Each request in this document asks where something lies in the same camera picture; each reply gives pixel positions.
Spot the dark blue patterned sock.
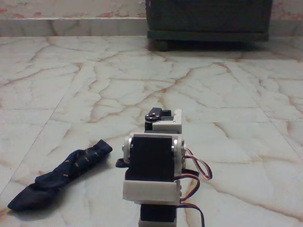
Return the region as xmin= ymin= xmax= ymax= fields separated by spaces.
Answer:
xmin=7 ymin=139 xmax=113 ymax=212

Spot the dark wooden cabinet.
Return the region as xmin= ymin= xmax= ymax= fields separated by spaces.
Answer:
xmin=146 ymin=0 xmax=273 ymax=43

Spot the red white black servo cable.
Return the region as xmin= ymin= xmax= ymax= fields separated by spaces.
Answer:
xmin=183 ymin=147 xmax=213 ymax=182
xmin=179 ymin=174 xmax=205 ymax=227

